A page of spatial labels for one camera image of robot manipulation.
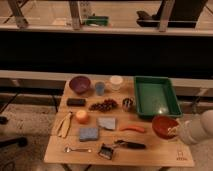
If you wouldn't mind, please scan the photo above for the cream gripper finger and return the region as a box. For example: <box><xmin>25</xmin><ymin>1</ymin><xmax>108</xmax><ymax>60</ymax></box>
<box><xmin>168</xmin><ymin>126</ymin><xmax>179</xmax><ymax>136</ymax></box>

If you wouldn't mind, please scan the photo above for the red-orange bowl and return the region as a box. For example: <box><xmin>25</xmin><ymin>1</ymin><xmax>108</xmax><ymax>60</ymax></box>
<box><xmin>152</xmin><ymin>115</ymin><xmax>178</xmax><ymax>139</ymax></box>

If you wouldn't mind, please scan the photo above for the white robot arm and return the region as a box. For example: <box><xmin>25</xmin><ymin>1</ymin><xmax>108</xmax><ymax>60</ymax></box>
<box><xmin>167</xmin><ymin>110</ymin><xmax>213</xmax><ymax>145</ymax></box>

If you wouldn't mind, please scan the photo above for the green plastic tray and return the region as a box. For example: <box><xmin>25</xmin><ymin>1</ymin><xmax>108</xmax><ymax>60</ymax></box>
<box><xmin>134</xmin><ymin>76</ymin><xmax>182</xmax><ymax>119</ymax></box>

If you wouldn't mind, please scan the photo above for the orange carrot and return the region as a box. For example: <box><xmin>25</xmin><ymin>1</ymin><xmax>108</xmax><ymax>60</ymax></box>
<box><xmin>119</xmin><ymin>125</ymin><xmax>146</xmax><ymax>133</ymax></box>

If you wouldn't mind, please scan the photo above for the metal cup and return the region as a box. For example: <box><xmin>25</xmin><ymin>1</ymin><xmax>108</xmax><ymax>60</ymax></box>
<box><xmin>122</xmin><ymin>98</ymin><xmax>133</xmax><ymax>112</ymax></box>

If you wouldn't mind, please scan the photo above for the grey blue cloth piece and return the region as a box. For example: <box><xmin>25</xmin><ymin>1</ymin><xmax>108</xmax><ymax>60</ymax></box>
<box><xmin>98</xmin><ymin>117</ymin><xmax>116</xmax><ymax>130</ymax></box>

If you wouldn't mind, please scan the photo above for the bunch of dark grapes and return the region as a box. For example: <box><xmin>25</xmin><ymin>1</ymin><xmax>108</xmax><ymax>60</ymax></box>
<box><xmin>89</xmin><ymin>99</ymin><xmax>118</xmax><ymax>112</ymax></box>

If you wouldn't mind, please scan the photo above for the wooden table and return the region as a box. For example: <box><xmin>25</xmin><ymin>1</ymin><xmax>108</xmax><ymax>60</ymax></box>
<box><xmin>43</xmin><ymin>77</ymin><xmax>196</xmax><ymax>168</ymax></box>

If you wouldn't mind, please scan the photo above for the white cup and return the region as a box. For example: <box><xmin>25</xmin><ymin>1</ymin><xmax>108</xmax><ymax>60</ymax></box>
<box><xmin>110</xmin><ymin>75</ymin><xmax>123</xmax><ymax>91</ymax></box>

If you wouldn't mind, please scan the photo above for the blue cup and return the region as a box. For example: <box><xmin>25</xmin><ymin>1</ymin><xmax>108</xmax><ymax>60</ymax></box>
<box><xmin>95</xmin><ymin>82</ymin><xmax>105</xmax><ymax>96</ymax></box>

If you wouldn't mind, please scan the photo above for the blue sponge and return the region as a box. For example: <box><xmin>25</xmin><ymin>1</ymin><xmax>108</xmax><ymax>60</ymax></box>
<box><xmin>79</xmin><ymin>127</ymin><xmax>99</xmax><ymax>142</ymax></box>

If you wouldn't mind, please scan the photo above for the peach apple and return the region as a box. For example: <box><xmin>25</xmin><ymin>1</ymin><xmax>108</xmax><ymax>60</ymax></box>
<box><xmin>76</xmin><ymin>110</ymin><xmax>89</xmax><ymax>124</ymax></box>

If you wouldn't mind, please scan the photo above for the purple bowl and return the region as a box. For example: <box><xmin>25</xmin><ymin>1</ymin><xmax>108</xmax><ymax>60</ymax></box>
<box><xmin>69</xmin><ymin>76</ymin><xmax>91</xmax><ymax>94</ymax></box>

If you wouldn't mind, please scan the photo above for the black rectangular block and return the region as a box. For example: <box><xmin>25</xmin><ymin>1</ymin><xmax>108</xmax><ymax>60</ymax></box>
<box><xmin>67</xmin><ymin>98</ymin><xmax>86</xmax><ymax>106</ymax></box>

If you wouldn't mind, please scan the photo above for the silver fork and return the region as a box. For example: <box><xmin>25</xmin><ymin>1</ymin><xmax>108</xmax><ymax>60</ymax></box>
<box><xmin>64</xmin><ymin>147</ymin><xmax>92</xmax><ymax>153</ymax></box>

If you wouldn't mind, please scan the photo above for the yellow banana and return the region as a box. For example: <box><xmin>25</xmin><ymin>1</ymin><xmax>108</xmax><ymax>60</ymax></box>
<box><xmin>56</xmin><ymin>112</ymin><xmax>73</xmax><ymax>138</ymax></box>

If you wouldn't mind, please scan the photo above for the green object on shelf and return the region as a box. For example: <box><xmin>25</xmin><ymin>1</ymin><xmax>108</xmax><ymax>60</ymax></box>
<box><xmin>86</xmin><ymin>15</ymin><xmax>109</xmax><ymax>26</ymax></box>

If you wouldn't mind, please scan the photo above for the black office chair base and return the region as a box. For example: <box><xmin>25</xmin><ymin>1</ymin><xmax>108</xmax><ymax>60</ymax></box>
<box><xmin>0</xmin><ymin>116</ymin><xmax>28</xmax><ymax>148</ymax></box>

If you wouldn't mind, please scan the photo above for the black handled peeler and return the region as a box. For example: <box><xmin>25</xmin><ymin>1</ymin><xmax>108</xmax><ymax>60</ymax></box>
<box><xmin>113</xmin><ymin>140</ymin><xmax>146</xmax><ymax>149</ymax></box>

